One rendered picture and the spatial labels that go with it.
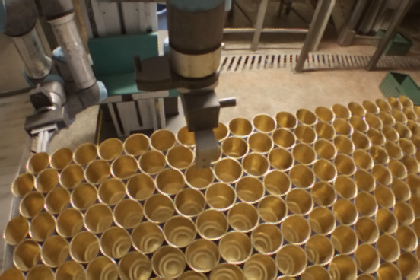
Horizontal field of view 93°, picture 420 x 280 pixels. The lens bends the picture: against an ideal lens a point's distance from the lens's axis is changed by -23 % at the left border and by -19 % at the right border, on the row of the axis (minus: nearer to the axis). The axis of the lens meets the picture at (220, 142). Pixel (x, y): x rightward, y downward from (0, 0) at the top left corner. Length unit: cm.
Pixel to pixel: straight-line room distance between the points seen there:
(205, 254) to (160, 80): 40
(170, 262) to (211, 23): 49
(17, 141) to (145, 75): 68
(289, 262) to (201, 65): 47
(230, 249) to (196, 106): 36
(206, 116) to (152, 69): 11
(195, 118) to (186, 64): 8
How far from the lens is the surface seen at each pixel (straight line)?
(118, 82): 130
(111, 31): 132
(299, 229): 62
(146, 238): 61
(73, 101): 98
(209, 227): 61
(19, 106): 109
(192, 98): 37
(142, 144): 70
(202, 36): 31
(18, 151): 93
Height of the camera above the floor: 168
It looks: 53 degrees down
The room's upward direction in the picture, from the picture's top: 10 degrees clockwise
